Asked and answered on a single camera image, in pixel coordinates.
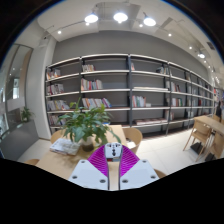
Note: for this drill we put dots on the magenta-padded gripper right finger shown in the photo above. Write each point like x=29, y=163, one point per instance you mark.
x=140, y=173

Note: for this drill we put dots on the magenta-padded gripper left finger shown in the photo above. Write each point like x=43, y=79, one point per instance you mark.
x=86, y=173

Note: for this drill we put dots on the small white charger block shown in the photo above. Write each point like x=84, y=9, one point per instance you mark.
x=113, y=151

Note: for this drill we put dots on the open magazine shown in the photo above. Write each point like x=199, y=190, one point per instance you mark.
x=63, y=146

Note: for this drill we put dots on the green potted plant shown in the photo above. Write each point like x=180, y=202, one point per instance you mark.
x=85, y=125

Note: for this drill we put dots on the slatted wooden chair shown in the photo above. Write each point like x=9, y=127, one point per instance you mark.
x=218, y=143
x=200, y=131

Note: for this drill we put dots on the small green floor plant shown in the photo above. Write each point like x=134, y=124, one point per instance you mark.
x=26, y=114

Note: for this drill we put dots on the grey shelf unit with books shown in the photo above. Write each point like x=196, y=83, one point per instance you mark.
x=146, y=83

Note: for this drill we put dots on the person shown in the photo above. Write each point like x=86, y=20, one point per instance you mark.
x=218, y=110

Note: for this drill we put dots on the group of ceiling lights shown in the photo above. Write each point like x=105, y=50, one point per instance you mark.
x=120, y=17

